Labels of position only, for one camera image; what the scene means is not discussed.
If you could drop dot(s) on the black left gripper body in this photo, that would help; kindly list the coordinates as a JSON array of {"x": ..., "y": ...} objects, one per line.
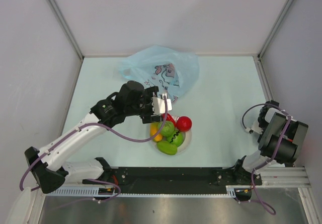
[{"x": 144, "y": 107}]

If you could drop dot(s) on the yellow green fake mango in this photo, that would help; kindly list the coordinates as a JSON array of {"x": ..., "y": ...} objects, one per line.
[{"x": 153, "y": 131}]

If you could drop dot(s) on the red fake bell pepper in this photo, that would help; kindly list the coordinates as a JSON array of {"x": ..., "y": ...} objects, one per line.
[{"x": 170, "y": 118}]

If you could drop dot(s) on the green fake custard apple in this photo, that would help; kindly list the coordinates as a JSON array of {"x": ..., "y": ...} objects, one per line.
[{"x": 167, "y": 129}]

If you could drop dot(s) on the light blue plastic bag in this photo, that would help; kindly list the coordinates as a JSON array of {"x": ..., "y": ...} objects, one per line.
[{"x": 172, "y": 71}]

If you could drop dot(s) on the red fake apple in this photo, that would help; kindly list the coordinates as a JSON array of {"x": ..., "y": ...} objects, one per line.
[{"x": 184, "y": 124}]

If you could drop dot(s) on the green fake starfruit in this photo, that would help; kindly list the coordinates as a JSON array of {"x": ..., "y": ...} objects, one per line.
[{"x": 167, "y": 148}]

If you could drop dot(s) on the green fake watermelon ball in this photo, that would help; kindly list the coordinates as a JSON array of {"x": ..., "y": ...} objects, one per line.
[{"x": 176, "y": 138}]

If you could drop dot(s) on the white paper plate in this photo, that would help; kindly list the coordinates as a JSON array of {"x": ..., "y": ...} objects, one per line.
[{"x": 187, "y": 139}]

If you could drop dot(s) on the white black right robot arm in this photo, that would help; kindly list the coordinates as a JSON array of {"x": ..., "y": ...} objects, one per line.
[{"x": 280, "y": 141}]

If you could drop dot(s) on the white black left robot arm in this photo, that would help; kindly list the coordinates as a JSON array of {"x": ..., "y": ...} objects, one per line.
[{"x": 49, "y": 164}]

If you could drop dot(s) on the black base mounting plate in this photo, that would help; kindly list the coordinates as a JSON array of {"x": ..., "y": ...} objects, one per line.
[{"x": 177, "y": 181}]

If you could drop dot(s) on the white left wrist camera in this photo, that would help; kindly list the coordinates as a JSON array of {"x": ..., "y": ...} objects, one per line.
[{"x": 159, "y": 104}]

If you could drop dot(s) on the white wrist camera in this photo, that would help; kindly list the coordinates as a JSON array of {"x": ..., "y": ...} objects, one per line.
[
  {"x": 159, "y": 104},
  {"x": 254, "y": 128}
]

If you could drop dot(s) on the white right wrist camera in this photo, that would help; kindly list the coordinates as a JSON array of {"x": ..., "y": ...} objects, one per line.
[{"x": 254, "y": 128}]

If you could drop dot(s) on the aluminium frame rail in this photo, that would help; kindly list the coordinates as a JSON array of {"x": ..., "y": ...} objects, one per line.
[{"x": 294, "y": 178}]

